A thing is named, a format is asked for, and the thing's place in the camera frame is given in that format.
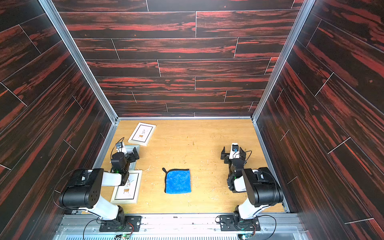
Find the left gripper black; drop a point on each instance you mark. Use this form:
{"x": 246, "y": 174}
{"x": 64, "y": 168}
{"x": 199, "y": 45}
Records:
{"x": 130, "y": 155}

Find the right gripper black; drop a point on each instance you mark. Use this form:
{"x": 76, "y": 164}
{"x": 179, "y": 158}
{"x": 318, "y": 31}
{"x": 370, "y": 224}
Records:
{"x": 226, "y": 154}

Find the white picture frame deer print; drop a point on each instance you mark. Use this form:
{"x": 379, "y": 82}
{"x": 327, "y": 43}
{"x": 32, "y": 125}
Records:
{"x": 142, "y": 134}

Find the blue microfiber cloth black trim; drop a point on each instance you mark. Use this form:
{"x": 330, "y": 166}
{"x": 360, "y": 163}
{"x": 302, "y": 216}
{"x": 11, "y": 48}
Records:
{"x": 177, "y": 181}

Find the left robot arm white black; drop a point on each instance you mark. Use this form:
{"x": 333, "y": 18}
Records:
{"x": 83, "y": 192}

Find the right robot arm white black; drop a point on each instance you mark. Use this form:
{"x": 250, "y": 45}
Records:
{"x": 262, "y": 189}

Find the grey-green picture frame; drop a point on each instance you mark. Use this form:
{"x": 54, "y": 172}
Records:
{"x": 132, "y": 156}

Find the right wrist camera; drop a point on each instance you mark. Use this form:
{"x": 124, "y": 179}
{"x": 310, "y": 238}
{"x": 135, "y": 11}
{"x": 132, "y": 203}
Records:
{"x": 235, "y": 151}

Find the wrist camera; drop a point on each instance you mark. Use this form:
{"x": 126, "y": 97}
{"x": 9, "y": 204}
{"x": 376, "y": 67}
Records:
{"x": 120, "y": 147}
{"x": 235, "y": 151}

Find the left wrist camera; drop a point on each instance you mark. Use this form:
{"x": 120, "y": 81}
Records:
{"x": 120, "y": 147}

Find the white picture frame near left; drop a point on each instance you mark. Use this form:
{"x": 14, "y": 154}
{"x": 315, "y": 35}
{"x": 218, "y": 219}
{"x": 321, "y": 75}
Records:
{"x": 129, "y": 193}

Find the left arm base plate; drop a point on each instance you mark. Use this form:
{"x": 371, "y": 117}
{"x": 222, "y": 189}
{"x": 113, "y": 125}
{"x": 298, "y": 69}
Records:
{"x": 130, "y": 224}

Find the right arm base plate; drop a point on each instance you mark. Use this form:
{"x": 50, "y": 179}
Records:
{"x": 231, "y": 223}

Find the aluminium front rail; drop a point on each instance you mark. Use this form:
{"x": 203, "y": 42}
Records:
{"x": 274, "y": 226}

